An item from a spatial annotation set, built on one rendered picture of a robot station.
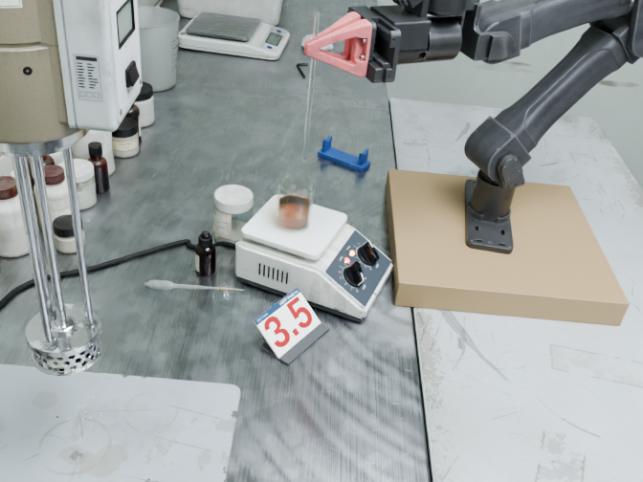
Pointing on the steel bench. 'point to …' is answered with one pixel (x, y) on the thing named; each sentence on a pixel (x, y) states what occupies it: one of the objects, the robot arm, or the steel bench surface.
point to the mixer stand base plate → (113, 427)
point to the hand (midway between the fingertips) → (311, 48)
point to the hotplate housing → (301, 275)
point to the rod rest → (343, 157)
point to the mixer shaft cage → (85, 327)
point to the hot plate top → (327, 231)
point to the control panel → (361, 267)
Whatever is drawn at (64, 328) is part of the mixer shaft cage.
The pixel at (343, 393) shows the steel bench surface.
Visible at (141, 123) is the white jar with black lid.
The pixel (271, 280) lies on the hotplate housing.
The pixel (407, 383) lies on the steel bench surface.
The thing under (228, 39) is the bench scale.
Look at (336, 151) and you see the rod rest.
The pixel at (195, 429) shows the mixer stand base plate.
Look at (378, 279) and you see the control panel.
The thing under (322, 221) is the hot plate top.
